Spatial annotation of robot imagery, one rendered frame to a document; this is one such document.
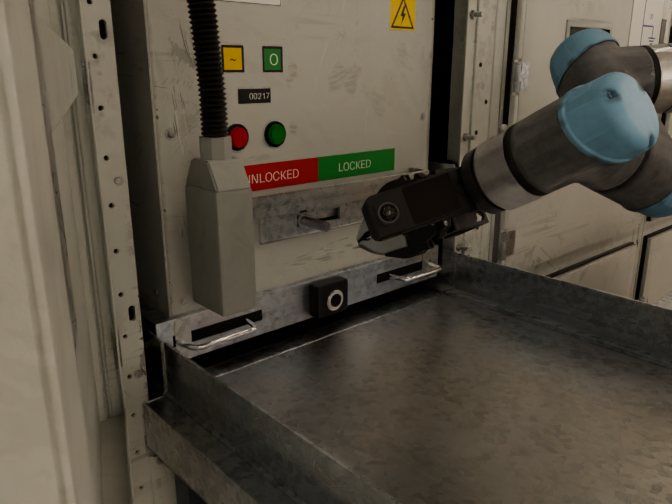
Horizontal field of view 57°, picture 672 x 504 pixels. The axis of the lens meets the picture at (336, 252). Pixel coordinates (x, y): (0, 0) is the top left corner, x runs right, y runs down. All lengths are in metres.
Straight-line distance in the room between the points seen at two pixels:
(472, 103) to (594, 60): 0.38
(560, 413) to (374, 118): 0.49
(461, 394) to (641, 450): 0.20
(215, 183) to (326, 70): 0.29
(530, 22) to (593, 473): 0.76
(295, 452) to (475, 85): 0.70
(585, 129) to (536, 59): 0.64
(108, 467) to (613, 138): 0.56
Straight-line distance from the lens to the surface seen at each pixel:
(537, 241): 1.28
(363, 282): 0.98
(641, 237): 1.81
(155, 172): 0.76
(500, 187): 0.61
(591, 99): 0.56
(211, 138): 0.68
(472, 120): 1.08
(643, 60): 0.75
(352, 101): 0.92
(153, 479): 0.83
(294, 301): 0.89
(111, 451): 0.71
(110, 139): 0.68
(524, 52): 1.15
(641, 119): 0.57
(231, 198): 0.67
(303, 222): 0.87
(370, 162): 0.96
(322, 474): 0.55
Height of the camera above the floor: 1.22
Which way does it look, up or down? 17 degrees down
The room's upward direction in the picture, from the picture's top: straight up
